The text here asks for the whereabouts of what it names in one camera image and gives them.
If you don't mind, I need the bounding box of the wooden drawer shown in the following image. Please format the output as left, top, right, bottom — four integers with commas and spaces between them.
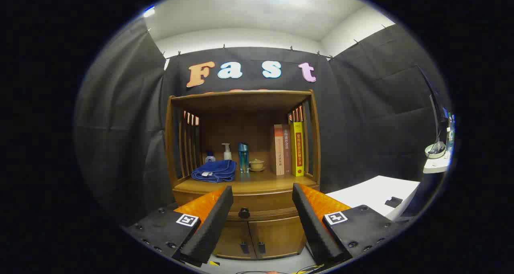
173, 188, 320, 222

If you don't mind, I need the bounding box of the yellow book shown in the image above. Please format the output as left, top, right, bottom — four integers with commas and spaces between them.
290, 122, 305, 177

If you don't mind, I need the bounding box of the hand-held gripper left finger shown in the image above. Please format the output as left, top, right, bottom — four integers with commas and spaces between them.
122, 186, 234, 268

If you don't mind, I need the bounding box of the blue folded towel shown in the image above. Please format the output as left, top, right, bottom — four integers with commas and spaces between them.
192, 159, 237, 183

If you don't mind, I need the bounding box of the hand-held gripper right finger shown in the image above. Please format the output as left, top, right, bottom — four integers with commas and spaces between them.
292, 183, 408, 266

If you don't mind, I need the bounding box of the wooden countertop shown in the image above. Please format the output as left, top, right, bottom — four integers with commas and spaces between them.
175, 170, 318, 195

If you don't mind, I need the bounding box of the white round bowl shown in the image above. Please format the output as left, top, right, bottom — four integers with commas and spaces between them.
425, 141, 447, 159

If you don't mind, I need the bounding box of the blue glass bottle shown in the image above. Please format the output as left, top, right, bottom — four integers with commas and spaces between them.
238, 143, 249, 173

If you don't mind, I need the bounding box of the wooden cabinet door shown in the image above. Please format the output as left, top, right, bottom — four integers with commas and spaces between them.
248, 217, 308, 259
213, 221, 257, 260

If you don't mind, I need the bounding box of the wooden cabinet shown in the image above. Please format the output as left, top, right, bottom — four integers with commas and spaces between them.
165, 90, 322, 260

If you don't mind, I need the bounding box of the brown book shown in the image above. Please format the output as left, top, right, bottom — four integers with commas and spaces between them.
283, 124, 292, 175

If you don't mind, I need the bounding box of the beige book with orange band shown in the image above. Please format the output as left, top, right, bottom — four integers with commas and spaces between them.
270, 124, 285, 176

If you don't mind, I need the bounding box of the white shelf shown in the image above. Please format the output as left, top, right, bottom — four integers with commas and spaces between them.
423, 151, 452, 174

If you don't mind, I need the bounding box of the white desk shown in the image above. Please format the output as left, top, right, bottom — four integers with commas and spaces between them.
325, 176, 421, 221

